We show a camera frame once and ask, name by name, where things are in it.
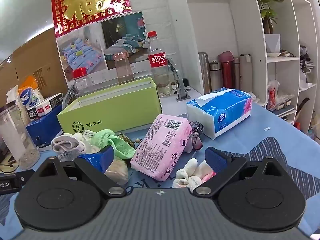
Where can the blue cartoon bedding poster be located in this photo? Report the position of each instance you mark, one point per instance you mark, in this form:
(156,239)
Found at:
(80,52)

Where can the grey white sock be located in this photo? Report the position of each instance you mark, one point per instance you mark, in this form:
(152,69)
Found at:
(65,142)

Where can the dark fabric scrunchie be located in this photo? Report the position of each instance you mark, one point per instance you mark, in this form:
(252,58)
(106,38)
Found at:
(196,135)

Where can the small white black box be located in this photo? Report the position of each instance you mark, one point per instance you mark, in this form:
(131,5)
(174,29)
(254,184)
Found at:
(45,106)

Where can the clear bottle with pink cap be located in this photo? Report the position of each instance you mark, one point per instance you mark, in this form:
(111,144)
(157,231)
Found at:
(123,67)

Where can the pink tissue pack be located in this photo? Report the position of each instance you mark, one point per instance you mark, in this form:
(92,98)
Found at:
(160,147)

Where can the red thermos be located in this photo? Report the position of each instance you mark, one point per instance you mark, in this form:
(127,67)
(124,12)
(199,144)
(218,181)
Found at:
(226,70)

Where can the clear plastic canister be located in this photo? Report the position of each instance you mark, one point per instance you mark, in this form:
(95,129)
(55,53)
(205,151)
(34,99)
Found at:
(15,140)

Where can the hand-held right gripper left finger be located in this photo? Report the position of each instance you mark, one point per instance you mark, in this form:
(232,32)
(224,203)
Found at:
(101,158)

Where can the blue tissue pack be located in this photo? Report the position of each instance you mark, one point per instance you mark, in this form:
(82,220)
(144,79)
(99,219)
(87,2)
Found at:
(222,110)

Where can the blue striped cloth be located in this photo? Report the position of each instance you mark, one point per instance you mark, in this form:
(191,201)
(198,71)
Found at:
(287,160)

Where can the tall silver thermos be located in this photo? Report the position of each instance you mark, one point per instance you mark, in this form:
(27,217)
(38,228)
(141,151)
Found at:
(204,72)

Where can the red gold wall poster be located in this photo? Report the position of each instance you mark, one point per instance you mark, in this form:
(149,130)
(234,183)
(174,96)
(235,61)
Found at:
(87,2)

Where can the white shelf unit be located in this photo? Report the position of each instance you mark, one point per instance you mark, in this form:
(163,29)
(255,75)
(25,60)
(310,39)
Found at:
(242,30)

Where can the brown cardboard box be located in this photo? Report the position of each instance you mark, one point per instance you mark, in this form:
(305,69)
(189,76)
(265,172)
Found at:
(32,62)

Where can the small white clip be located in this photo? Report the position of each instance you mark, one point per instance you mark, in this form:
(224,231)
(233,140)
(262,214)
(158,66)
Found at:
(267,129)

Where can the white knit glove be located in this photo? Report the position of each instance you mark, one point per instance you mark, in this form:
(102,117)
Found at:
(190,173)

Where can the clear jar with red lid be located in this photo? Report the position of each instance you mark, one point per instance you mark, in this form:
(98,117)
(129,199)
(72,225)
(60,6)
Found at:
(81,81)

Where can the white paper tag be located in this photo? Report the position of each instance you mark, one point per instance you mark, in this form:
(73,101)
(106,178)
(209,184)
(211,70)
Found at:
(89,134)

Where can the green towel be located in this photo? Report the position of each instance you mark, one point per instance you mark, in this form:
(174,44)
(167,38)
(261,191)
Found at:
(117,142)

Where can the green cardboard box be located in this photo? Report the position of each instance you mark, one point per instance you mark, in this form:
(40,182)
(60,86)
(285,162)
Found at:
(112,110)

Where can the cola bottle with red label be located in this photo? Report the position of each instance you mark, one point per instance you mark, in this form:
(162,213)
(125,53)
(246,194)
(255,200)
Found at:
(158,60)

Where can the potted green plant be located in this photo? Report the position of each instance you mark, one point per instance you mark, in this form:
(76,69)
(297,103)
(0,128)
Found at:
(271,40)

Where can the blue box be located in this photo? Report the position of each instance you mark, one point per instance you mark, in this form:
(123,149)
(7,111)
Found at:
(45,127)

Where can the orange blue snack bag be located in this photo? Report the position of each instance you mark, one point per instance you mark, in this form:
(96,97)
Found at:
(30,97)

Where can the short silver thermos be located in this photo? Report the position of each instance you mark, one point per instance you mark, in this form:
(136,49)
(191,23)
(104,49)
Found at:
(215,77)

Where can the cotton swab bag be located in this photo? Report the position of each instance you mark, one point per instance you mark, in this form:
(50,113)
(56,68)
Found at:
(117,171)

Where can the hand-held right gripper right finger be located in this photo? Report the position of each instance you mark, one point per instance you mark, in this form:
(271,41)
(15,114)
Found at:
(216,158)

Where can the slim grey thermos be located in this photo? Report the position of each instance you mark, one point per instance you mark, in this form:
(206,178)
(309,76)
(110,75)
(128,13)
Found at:
(236,72)

